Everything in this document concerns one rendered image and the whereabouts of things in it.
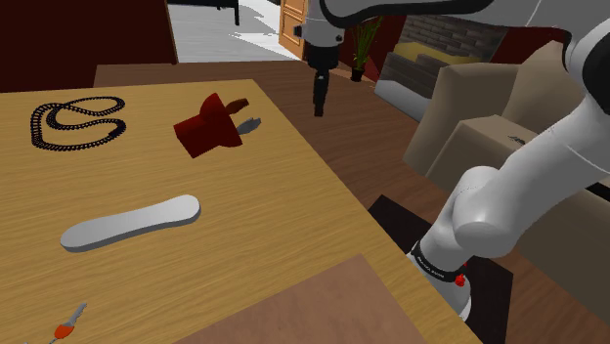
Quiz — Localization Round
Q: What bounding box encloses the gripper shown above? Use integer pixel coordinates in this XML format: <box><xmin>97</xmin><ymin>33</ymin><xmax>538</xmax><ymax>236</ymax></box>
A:
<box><xmin>303</xmin><ymin>42</ymin><xmax>340</xmax><ymax>118</ymax></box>

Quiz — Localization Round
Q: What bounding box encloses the green potted plant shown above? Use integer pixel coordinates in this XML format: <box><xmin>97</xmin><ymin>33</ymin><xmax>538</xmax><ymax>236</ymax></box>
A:
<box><xmin>349</xmin><ymin>16</ymin><xmax>385</xmax><ymax>84</ymax></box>

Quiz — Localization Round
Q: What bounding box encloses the orange wooden door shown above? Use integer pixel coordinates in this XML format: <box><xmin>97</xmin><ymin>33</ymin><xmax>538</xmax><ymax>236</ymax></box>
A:
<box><xmin>278</xmin><ymin>0</ymin><xmax>312</xmax><ymax>62</ymax></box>

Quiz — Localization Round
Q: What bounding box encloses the grey utensil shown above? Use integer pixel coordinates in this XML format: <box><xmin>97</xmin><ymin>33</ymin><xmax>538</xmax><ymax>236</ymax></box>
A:
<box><xmin>235</xmin><ymin>116</ymin><xmax>263</xmax><ymax>136</ymax></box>

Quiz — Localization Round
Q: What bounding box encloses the grey sofa with yellow cushion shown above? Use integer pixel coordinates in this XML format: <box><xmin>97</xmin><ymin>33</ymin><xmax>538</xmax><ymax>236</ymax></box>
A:
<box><xmin>372</xmin><ymin>40</ymin><xmax>480</xmax><ymax>123</ymax></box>

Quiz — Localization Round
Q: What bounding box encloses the dark red block holder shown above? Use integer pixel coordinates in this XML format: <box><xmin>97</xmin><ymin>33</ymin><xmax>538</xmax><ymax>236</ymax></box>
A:
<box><xmin>172</xmin><ymin>92</ymin><xmax>244</xmax><ymax>160</ymax></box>

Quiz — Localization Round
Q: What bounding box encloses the light wooden table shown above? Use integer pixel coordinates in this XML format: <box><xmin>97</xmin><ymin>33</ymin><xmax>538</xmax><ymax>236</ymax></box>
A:
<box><xmin>0</xmin><ymin>78</ymin><xmax>485</xmax><ymax>344</ymax></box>

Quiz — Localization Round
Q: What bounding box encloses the black furniture piece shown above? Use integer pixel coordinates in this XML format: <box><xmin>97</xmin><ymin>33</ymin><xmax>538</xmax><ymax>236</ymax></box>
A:
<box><xmin>166</xmin><ymin>0</ymin><xmax>241</xmax><ymax>27</ymax></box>

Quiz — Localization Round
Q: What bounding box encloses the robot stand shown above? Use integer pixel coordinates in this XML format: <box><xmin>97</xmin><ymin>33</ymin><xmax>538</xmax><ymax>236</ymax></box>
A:
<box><xmin>367</xmin><ymin>193</ymin><xmax>515</xmax><ymax>344</ymax></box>

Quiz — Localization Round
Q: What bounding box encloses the brown flat mat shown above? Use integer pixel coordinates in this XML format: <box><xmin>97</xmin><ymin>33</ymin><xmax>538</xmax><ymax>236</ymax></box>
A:
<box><xmin>172</xmin><ymin>253</ymin><xmax>430</xmax><ymax>344</ymax></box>

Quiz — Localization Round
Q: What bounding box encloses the long flat white object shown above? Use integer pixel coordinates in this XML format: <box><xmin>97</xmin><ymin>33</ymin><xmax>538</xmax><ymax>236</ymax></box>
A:
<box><xmin>60</xmin><ymin>193</ymin><xmax>202</xmax><ymax>254</ymax></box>

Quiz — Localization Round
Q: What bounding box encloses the dark red cabinet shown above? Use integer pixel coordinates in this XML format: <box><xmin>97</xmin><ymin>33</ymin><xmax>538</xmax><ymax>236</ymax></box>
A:
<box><xmin>0</xmin><ymin>0</ymin><xmax>180</xmax><ymax>95</ymax></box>

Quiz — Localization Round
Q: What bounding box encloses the key with orange head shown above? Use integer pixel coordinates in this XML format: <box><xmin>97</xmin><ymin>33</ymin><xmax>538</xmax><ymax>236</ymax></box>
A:
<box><xmin>46</xmin><ymin>301</ymin><xmax>89</xmax><ymax>344</ymax></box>

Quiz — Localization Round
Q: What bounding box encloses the brown handle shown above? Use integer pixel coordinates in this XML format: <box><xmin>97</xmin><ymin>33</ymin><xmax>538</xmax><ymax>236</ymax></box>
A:
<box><xmin>223</xmin><ymin>98</ymin><xmax>251</xmax><ymax>116</ymax></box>

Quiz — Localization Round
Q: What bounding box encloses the black chain necklace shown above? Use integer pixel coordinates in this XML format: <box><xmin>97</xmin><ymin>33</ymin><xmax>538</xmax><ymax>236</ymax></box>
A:
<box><xmin>29</xmin><ymin>96</ymin><xmax>128</xmax><ymax>152</ymax></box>

